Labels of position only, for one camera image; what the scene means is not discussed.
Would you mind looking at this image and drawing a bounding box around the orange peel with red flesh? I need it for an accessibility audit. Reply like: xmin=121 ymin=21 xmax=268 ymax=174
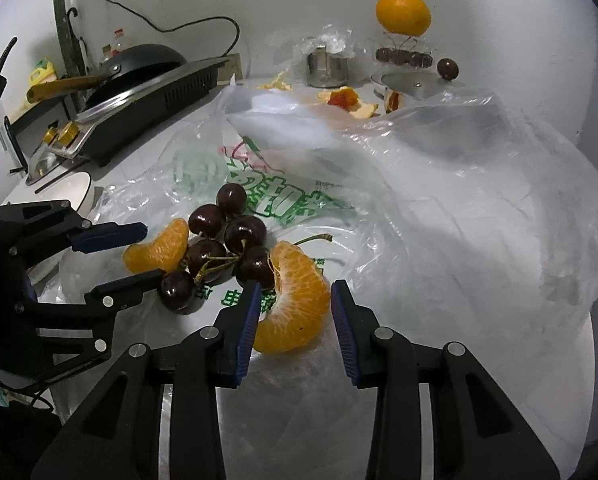
xmin=318 ymin=86 xmax=380 ymax=119

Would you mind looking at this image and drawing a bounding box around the grey curved pipe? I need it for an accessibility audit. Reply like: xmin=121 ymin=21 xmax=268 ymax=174
xmin=51 ymin=0 xmax=87 ymax=86

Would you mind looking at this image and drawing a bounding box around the steel induction cooker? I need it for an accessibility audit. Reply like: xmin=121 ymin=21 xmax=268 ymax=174
xmin=76 ymin=56 xmax=230 ymax=168

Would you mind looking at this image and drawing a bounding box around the dark wooden chopstick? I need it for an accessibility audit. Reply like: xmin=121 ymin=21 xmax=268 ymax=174
xmin=34 ymin=157 xmax=92 ymax=193

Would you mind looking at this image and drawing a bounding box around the crumpled clear plastic wrap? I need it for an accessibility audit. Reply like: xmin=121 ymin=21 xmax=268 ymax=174
xmin=293 ymin=24 xmax=360 ymax=61

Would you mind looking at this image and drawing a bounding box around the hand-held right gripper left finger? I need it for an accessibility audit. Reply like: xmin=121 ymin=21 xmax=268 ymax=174
xmin=31 ymin=280 xmax=262 ymax=480

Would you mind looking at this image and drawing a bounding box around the large peeled orange segment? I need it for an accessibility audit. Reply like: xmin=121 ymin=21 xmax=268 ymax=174
xmin=253 ymin=241 xmax=331 ymax=355

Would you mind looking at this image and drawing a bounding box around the plain orange peel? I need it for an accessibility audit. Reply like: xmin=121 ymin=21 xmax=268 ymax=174
xmin=256 ymin=72 xmax=296 ymax=92

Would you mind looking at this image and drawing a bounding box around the yellow oil jug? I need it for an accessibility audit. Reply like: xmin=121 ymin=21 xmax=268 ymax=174
xmin=27 ymin=57 xmax=60 ymax=103

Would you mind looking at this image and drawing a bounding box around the whole orange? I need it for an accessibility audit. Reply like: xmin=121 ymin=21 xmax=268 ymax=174
xmin=375 ymin=0 xmax=432 ymax=37

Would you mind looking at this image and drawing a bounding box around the clear green-print plastic bag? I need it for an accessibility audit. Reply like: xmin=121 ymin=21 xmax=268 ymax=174
xmin=59 ymin=80 xmax=598 ymax=411

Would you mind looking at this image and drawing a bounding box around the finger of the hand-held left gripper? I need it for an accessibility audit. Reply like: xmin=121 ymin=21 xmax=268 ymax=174
xmin=0 ymin=200 xmax=148 ymax=272
xmin=14 ymin=269 xmax=166 ymax=377

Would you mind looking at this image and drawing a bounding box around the black wok with wooden handle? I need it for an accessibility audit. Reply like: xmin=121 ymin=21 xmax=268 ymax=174
xmin=26 ymin=44 xmax=187 ymax=106

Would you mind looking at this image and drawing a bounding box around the steel cup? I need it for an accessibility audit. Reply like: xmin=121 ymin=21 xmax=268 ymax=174
xmin=306 ymin=46 xmax=350 ymax=88

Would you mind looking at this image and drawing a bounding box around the brown board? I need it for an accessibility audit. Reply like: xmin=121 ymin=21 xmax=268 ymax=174
xmin=214 ymin=52 xmax=243 ymax=86

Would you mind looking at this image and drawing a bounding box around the small peeled orange segment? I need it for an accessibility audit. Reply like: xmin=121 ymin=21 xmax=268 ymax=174
xmin=123 ymin=217 xmax=191 ymax=276

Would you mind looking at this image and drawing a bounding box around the black power cable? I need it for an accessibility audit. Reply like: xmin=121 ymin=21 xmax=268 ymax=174
xmin=93 ymin=0 xmax=242 ymax=56

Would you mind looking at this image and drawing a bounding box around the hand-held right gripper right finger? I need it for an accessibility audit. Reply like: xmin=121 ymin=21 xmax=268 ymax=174
xmin=330 ymin=280 xmax=562 ymax=480

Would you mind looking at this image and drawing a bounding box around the clear plastic cherry box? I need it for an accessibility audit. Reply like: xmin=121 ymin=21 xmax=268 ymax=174
xmin=369 ymin=35 xmax=437 ymax=68

